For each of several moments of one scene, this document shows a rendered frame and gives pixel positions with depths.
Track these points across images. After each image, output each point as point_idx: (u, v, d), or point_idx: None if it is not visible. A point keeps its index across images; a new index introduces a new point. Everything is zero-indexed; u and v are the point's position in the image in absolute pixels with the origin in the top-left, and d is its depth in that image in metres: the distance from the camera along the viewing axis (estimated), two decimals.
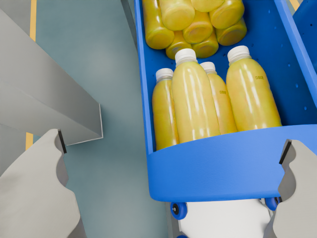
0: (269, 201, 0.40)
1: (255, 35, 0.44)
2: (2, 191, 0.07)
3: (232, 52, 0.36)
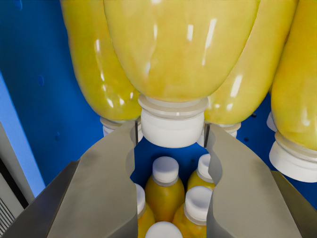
0: None
1: None
2: (84, 165, 0.08)
3: None
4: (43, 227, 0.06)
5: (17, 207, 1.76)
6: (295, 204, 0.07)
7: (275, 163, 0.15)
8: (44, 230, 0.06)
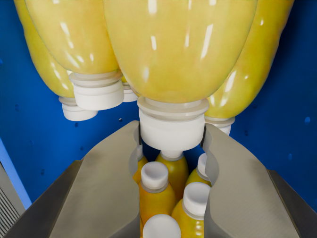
0: None
1: None
2: (87, 164, 0.08)
3: None
4: (46, 225, 0.06)
5: (18, 199, 1.82)
6: (291, 202, 0.07)
7: None
8: (47, 228, 0.06)
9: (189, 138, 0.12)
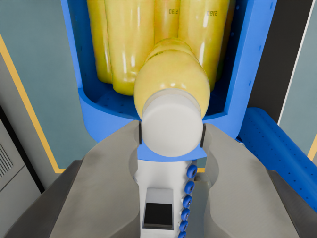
0: None
1: None
2: (87, 164, 0.08)
3: None
4: (46, 225, 0.06)
5: (8, 141, 1.68)
6: (291, 202, 0.07)
7: None
8: (47, 228, 0.06)
9: None
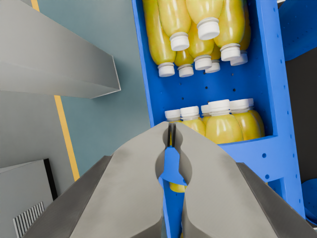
0: None
1: (278, 185, 0.45)
2: (115, 161, 0.08)
3: None
4: (73, 215, 0.06)
5: None
6: (260, 191, 0.07)
7: (221, 57, 0.41)
8: (74, 218, 0.06)
9: (215, 33, 0.36)
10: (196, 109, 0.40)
